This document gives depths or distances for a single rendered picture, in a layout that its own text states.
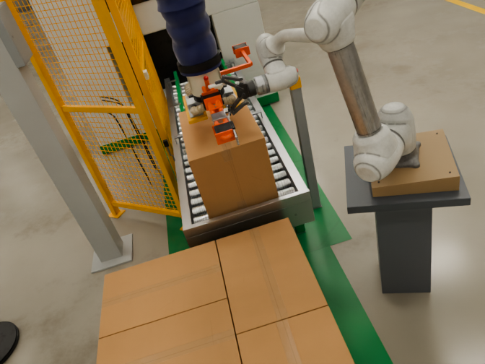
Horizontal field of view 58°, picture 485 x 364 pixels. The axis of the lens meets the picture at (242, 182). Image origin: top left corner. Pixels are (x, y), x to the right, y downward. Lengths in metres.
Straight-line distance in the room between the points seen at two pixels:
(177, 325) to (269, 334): 0.42
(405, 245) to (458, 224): 0.73
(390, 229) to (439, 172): 0.40
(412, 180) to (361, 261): 0.91
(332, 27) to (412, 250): 1.26
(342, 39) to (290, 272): 1.03
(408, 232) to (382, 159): 0.59
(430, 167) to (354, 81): 0.59
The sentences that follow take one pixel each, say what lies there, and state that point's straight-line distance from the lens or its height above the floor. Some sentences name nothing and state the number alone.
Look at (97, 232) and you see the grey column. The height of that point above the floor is 0.28.
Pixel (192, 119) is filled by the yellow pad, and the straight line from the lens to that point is 2.27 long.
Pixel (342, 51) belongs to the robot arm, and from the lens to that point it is 1.66.
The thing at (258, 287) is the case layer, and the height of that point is 0.54.
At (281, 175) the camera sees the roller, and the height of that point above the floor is 0.54.
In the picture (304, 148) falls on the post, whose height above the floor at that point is 0.51.
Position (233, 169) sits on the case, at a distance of 2.26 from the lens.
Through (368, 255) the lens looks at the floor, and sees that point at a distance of 2.82.
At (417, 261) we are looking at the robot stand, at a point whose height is 0.25.
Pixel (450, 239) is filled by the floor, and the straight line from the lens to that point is 2.93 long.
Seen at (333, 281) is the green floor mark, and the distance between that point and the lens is 2.70.
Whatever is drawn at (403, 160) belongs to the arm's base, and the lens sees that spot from 2.08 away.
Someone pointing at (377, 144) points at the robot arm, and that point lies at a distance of 1.81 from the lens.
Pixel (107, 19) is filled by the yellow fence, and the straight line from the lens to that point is 2.65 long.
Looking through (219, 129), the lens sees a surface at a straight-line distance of 1.80.
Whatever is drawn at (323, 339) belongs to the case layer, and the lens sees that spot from 1.82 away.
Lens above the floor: 2.05
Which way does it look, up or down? 35 degrees down
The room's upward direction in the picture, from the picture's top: 16 degrees counter-clockwise
